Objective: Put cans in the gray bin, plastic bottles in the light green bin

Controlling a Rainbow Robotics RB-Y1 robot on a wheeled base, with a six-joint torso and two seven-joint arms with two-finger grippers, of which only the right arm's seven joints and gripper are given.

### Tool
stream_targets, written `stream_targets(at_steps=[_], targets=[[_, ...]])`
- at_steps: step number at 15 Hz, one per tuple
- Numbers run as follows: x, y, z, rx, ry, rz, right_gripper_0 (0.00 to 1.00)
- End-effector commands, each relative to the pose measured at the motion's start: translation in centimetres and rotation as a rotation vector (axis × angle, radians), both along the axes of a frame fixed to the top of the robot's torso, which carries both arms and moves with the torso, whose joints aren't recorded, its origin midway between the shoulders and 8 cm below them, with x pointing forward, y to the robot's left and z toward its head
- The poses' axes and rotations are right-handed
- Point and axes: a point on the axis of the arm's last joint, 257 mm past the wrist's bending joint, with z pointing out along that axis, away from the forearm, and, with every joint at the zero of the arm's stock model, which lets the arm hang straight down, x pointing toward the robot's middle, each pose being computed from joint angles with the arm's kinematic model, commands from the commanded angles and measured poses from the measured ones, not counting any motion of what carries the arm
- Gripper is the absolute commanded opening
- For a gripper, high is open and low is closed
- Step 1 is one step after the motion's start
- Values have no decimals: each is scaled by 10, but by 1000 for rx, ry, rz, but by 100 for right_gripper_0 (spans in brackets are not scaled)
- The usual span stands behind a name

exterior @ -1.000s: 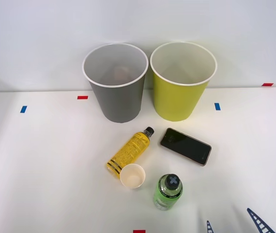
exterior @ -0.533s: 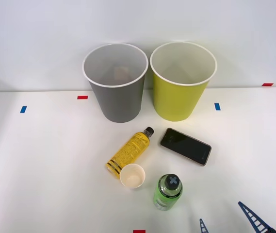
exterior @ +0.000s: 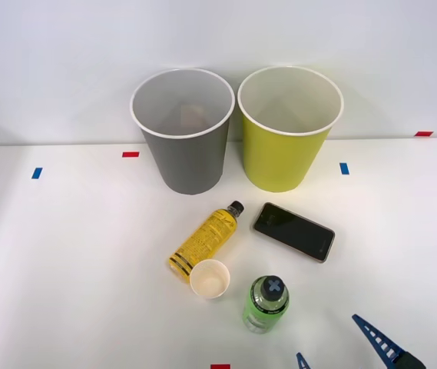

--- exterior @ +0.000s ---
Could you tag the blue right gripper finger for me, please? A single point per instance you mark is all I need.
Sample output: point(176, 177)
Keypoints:
point(302, 363)
point(379, 344)

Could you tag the black smartphone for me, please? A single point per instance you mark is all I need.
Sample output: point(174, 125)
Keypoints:
point(293, 232)

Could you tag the green label plastic bottle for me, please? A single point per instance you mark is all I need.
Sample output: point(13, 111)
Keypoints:
point(258, 311)

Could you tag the yellow-green plastic waste bin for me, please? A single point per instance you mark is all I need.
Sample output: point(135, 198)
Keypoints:
point(275, 157)

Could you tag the small white paper cup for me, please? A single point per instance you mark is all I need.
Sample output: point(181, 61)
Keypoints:
point(209, 284)

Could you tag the pale brown object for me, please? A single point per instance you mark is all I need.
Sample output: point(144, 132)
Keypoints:
point(193, 114)

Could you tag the grey plastic waste bin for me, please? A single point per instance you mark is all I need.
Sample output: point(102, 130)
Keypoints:
point(187, 165)

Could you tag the yellow label plastic bottle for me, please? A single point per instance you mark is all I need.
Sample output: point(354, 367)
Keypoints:
point(206, 234)

